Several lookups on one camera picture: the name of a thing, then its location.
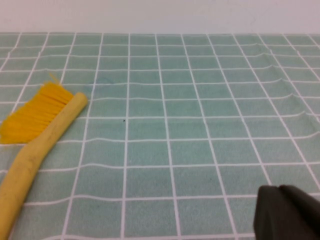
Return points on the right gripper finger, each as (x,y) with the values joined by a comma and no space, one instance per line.
(287,215)

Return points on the yellow hand brush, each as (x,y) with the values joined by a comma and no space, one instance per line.
(37,140)

